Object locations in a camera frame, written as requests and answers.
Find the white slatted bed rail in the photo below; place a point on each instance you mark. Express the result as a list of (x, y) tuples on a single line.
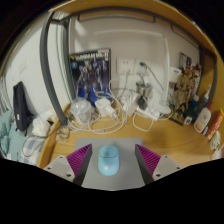
[(3, 96)]

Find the colourful box stack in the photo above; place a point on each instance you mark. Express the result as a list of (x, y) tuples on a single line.
[(190, 68)]

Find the small white cube clock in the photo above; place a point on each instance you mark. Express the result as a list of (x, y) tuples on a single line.
[(188, 120)]

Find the teal blanket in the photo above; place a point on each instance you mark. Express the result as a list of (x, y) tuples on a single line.
[(10, 136)]

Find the white crumpled bag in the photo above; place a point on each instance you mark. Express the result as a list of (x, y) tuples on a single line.
[(40, 126)]

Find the grey metal desk frame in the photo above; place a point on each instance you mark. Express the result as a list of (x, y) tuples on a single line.
[(46, 66)]

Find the red chips can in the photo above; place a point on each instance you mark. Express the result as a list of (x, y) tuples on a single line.
[(216, 125)]

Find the white power strip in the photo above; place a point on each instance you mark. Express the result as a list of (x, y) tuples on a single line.
[(148, 114)]

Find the black charger block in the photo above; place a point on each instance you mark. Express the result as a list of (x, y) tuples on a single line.
[(142, 102)]

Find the metal cup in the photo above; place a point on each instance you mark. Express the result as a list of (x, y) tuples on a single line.
[(144, 90)]

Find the white wall box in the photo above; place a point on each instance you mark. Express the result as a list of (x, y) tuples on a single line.
[(175, 74)]

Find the checkered bed sheet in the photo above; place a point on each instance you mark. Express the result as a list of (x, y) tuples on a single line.
[(33, 150)]

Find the white charger block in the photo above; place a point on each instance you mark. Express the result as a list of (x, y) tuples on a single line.
[(103, 106), (129, 105)]

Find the blue robot model kit box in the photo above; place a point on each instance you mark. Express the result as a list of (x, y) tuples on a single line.
[(90, 73)]

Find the clear plastic dome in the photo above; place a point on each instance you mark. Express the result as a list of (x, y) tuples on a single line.
[(80, 110)]

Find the light blue computer mouse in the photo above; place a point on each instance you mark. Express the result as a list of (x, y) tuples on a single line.
[(108, 161)]

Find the grey mouse pad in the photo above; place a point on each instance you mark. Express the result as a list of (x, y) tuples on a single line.
[(128, 166)]

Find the blue bottle white cap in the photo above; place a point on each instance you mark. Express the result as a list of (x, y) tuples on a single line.
[(195, 103)]

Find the white lotion bottle red cap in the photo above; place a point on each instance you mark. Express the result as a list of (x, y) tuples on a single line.
[(202, 120)]

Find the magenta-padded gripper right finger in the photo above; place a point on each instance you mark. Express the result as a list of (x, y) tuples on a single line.
[(150, 160)]

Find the wooden shelf unit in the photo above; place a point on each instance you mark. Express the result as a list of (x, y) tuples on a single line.
[(133, 3)]

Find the black flat bar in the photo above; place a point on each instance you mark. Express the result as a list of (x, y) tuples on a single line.
[(176, 122)]

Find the grey gooseneck light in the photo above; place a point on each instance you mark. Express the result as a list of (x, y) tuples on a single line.
[(153, 73)]

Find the brown tree figure toy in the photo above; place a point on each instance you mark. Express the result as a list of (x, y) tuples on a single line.
[(180, 95)]

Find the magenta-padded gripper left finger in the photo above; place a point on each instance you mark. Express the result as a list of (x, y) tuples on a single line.
[(76, 160)]

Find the white electric toothbrush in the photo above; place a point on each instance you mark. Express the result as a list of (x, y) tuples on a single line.
[(207, 95)]

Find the black backpack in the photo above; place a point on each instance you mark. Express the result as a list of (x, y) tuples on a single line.
[(20, 106)]

